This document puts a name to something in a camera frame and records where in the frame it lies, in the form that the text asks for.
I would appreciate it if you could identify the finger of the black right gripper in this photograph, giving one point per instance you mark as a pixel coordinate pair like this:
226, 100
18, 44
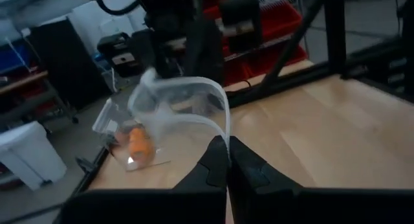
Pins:
166, 62
203, 55

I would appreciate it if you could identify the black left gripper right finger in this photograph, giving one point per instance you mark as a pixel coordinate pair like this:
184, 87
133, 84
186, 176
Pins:
252, 172

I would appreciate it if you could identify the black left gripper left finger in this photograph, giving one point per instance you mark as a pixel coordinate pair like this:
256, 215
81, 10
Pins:
210, 165

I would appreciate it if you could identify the orange bandage roll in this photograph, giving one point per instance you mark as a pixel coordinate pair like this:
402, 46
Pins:
140, 146

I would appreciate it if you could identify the clear zip bag with roll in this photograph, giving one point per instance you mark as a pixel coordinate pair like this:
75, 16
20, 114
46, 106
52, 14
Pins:
106, 120

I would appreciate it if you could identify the red storage bin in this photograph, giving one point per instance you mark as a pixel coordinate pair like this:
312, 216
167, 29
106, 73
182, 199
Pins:
281, 20
258, 67

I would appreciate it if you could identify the black cabinet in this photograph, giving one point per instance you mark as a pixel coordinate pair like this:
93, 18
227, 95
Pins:
64, 62

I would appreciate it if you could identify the cart with wooden shelf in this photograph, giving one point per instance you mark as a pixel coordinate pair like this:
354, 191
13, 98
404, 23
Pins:
22, 81

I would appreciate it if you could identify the blue storage bins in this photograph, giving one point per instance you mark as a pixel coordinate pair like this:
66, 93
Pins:
13, 57

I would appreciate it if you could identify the white trash bin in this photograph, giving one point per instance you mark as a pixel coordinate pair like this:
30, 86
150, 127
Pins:
29, 152

